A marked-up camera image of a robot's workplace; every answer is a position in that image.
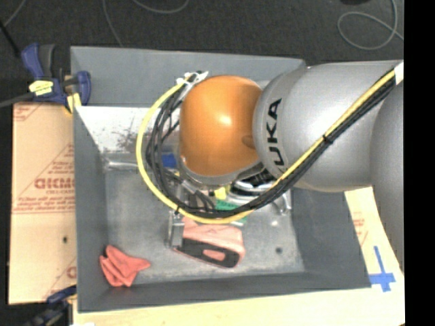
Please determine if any grey metal bin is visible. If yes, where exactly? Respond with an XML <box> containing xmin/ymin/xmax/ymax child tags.
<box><xmin>69</xmin><ymin>46</ymin><xmax>372</xmax><ymax>312</ymax></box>

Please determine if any brown cardboard board, red print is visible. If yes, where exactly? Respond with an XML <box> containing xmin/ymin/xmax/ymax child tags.
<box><xmin>7</xmin><ymin>101</ymin><xmax>404</xmax><ymax>306</ymax></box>

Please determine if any pink and black brush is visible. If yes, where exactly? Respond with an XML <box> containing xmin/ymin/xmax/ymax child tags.
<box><xmin>172</xmin><ymin>217</ymin><xmax>247</xmax><ymax>270</ymax></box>

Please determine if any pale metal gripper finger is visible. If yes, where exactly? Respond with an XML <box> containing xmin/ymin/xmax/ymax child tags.
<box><xmin>165</xmin><ymin>211</ymin><xmax>186</xmax><ymax>249</ymax></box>

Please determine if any red cloth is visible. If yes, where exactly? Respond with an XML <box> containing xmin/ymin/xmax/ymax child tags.
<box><xmin>99</xmin><ymin>244</ymin><xmax>152</xmax><ymax>288</ymax></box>

